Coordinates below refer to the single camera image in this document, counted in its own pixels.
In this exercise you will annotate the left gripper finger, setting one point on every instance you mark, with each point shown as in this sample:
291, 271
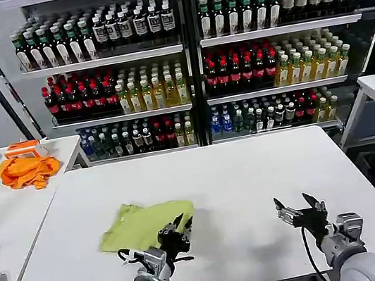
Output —
174, 224
188, 231

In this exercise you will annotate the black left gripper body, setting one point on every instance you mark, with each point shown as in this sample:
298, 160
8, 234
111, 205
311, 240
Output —
175, 244

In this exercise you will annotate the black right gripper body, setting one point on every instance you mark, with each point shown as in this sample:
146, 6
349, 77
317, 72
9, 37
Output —
315, 223

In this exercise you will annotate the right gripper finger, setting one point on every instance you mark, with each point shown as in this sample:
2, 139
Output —
316, 203
286, 212

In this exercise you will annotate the light green shirt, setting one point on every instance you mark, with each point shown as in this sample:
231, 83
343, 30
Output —
140, 226

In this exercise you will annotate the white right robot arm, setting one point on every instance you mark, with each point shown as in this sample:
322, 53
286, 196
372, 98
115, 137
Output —
354, 249

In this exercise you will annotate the orange crumpled cloth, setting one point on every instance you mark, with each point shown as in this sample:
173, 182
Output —
28, 171

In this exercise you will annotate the shelf of drink bottles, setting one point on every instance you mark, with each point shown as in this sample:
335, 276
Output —
277, 51
110, 78

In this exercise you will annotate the white side table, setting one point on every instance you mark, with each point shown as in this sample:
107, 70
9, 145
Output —
13, 211

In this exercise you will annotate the orange and white box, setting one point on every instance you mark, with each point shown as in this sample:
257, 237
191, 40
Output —
24, 149

